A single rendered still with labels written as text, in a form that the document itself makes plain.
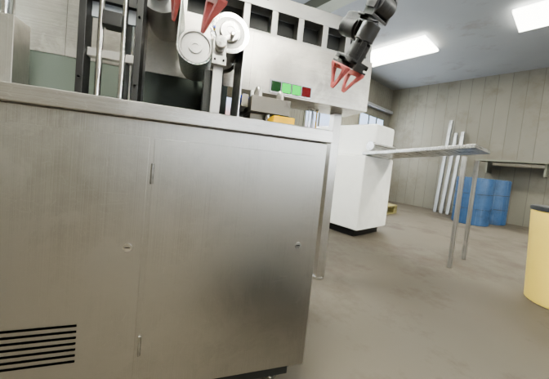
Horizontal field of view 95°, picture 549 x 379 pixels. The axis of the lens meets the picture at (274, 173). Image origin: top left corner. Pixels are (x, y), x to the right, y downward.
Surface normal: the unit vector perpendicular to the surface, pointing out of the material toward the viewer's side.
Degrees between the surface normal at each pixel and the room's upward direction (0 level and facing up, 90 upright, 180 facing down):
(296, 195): 90
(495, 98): 90
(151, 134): 90
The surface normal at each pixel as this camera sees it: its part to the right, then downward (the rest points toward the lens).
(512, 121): -0.77, -0.04
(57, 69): 0.31, 0.08
